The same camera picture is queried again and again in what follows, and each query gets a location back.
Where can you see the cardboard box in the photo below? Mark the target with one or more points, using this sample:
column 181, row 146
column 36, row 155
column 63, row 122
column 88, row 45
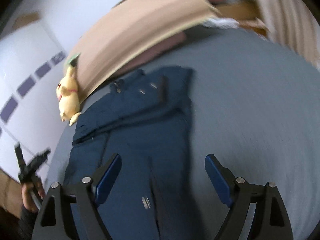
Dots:
column 240, row 11

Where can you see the white crumpled cloth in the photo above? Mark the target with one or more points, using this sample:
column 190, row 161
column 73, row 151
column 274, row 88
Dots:
column 220, row 23

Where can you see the beige curtain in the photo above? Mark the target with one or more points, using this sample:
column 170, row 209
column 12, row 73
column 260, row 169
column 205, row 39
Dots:
column 287, row 17

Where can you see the purple wall tile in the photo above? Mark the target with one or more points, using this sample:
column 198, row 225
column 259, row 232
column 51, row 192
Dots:
column 42, row 70
column 7, row 110
column 25, row 87
column 58, row 58

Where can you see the mauve pillow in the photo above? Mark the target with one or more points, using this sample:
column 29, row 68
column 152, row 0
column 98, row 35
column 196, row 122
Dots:
column 162, row 47

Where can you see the navy blue padded jacket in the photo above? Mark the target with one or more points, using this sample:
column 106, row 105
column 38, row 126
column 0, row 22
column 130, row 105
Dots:
column 140, row 135

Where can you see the bed with grey sheet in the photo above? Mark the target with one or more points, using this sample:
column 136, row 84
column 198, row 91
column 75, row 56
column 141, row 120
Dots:
column 250, row 105

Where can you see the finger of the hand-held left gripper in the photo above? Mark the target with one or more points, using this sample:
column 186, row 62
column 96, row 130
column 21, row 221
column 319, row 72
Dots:
column 19, row 157
column 37, row 158

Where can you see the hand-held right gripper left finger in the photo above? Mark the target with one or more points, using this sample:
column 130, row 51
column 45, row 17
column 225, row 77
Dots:
column 108, row 177

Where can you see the person's left hand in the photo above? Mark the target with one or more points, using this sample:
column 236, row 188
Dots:
column 28, row 197

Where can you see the yellow plush toy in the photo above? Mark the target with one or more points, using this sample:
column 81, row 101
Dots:
column 68, row 100

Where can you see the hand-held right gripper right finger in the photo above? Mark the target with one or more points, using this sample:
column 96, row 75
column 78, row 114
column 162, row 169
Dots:
column 217, row 180

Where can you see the person's left forearm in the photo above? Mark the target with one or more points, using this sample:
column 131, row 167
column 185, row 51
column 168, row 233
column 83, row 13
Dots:
column 26, row 225

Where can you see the beige folded blanket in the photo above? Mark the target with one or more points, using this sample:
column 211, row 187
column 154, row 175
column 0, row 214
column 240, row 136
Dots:
column 140, row 30

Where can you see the wooden nightstand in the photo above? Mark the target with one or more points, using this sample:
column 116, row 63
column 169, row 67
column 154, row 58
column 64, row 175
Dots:
column 255, row 27

